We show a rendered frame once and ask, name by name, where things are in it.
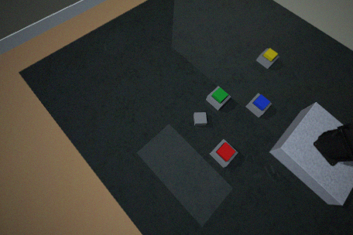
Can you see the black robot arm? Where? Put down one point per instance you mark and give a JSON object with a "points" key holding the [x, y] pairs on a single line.
{"points": [[336, 145]]}

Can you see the red button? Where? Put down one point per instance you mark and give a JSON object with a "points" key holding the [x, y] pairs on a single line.
{"points": [[223, 153]]}

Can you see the yellow button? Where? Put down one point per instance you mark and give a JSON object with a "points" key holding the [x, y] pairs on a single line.
{"points": [[267, 58]]}

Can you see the green button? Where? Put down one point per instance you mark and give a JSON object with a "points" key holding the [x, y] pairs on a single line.
{"points": [[218, 97]]}

